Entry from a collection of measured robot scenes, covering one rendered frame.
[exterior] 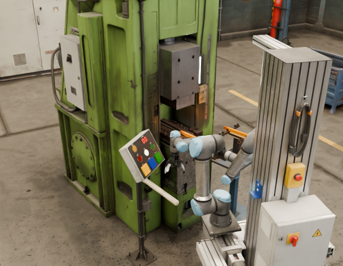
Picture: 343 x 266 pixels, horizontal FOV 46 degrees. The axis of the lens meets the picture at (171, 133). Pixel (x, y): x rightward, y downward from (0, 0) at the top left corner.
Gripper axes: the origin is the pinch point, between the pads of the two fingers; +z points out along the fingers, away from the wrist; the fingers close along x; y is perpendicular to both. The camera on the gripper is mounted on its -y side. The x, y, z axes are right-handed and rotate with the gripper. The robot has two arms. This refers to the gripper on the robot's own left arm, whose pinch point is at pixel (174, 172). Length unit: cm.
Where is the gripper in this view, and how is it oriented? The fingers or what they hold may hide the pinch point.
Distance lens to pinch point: 309.7
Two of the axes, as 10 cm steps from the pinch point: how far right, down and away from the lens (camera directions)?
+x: 9.7, -1.1, 2.1
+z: 0.0, 8.9, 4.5
